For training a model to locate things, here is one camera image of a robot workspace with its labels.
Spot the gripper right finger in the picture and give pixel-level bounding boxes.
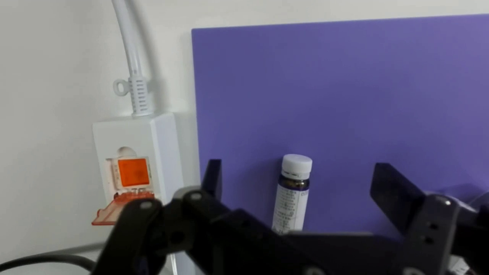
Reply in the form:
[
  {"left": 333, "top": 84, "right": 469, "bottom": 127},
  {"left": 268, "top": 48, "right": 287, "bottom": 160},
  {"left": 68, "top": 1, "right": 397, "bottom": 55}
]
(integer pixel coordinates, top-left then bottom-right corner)
[{"left": 370, "top": 163, "right": 489, "bottom": 275}]

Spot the black cable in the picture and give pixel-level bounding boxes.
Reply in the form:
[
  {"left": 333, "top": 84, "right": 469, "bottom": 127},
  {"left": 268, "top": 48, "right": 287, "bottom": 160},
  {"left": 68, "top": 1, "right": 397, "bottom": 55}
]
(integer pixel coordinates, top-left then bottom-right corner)
[{"left": 0, "top": 254, "right": 97, "bottom": 272}]

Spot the white cable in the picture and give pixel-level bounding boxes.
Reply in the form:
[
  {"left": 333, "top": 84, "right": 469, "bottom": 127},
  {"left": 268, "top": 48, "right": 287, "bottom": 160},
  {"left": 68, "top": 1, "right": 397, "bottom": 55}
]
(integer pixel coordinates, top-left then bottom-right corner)
[{"left": 111, "top": 0, "right": 154, "bottom": 117}]

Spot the small brown bottle white cap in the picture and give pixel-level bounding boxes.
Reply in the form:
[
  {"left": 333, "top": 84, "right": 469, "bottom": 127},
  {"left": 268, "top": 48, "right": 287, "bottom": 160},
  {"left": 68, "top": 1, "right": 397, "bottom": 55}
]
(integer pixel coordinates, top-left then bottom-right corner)
[{"left": 272, "top": 154, "right": 313, "bottom": 234}]

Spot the white power strip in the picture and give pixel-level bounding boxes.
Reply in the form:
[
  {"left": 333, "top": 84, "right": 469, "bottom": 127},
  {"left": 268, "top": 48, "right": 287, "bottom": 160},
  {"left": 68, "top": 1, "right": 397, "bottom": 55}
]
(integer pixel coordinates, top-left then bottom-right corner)
[{"left": 91, "top": 112, "right": 185, "bottom": 226}]

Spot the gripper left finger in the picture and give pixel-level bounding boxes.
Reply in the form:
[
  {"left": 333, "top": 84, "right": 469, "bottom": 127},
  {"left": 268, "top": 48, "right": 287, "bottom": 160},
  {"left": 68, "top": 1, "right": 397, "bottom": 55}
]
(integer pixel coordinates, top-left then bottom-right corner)
[{"left": 91, "top": 159, "right": 306, "bottom": 275}]

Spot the purple mat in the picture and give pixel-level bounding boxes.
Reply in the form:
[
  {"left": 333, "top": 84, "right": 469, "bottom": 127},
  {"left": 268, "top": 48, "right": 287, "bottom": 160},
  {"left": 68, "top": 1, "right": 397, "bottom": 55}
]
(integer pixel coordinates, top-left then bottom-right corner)
[{"left": 191, "top": 14, "right": 489, "bottom": 275}]

